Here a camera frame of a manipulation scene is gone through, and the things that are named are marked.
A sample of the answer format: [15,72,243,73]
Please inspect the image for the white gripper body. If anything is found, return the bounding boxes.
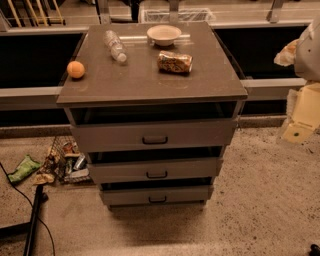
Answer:
[287,83,320,131]

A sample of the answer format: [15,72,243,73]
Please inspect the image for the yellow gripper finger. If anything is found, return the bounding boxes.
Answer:
[280,122,314,143]
[274,39,298,67]

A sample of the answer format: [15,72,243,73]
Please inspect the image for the grey bottom drawer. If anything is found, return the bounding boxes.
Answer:
[100,185,213,206]

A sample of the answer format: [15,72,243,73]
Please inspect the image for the grey drawer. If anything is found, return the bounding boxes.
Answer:
[100,185,213,206]
[71,119,236,153]
[88,157,222,184]

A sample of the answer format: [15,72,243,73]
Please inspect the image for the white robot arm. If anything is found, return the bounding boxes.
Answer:
[274,16,320,143]

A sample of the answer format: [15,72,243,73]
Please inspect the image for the grey drawer cabinet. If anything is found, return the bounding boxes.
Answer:
[55,21,249,211]

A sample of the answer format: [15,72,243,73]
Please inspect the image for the grey middle drawer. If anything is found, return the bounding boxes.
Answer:
[88,157,222,184]

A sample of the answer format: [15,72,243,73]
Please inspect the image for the grey top drawer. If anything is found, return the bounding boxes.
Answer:
[71,119,236,153]

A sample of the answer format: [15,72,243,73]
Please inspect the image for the crushed orange drink can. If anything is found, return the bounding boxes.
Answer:
[157,51,193,73]

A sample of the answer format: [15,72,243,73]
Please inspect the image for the white bowl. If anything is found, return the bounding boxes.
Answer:
[147,25,182,46]

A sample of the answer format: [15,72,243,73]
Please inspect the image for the clear plastic water bottle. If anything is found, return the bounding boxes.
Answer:
[103,30,127,64]

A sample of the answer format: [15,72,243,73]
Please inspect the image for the orange ball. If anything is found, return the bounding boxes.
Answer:
[67,61,85,79]

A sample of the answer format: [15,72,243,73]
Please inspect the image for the yellow chip bag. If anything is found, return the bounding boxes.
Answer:
[33,173,55,185]

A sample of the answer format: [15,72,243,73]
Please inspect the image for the wooden chair legs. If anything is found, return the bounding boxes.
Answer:
[0,0,66,28]

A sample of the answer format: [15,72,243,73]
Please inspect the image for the black stand leg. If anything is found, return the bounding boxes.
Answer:
[0,185,45,256]

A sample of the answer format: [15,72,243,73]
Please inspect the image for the green chip bag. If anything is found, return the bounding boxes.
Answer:
[8,155,41,184]

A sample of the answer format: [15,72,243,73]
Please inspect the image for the white wire bin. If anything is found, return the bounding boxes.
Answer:
[138,8,216,23]

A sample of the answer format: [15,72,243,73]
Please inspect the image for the wire basket with trash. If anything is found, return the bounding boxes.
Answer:
[49,136,91,184]

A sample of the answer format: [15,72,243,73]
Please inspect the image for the black cable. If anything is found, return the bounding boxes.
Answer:
[0,161,57,256]

